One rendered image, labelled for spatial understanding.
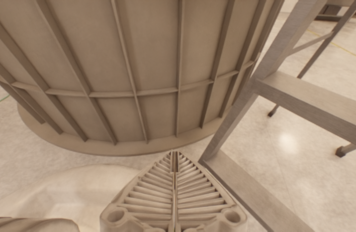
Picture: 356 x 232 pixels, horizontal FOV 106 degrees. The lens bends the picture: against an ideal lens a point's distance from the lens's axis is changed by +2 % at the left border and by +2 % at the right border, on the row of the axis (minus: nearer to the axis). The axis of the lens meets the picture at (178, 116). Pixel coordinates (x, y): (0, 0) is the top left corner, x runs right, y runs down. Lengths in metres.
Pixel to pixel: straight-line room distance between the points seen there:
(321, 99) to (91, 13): 0.60
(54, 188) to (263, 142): 1.06
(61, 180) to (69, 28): 0.45
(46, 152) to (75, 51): 0.72
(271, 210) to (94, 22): 0.76
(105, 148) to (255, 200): 0.79
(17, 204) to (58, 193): 0.08
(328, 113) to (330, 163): 0.96
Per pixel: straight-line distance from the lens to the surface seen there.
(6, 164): 1.25
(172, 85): 0.63
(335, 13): 6.72
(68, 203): 0.55
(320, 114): 0.34
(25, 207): 0.54
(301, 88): 0.37
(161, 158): 0.16
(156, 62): 0.57
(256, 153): 1.01
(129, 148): 0.89
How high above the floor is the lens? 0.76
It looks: 46 degrees down
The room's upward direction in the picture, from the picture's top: 3 degrees clockwise
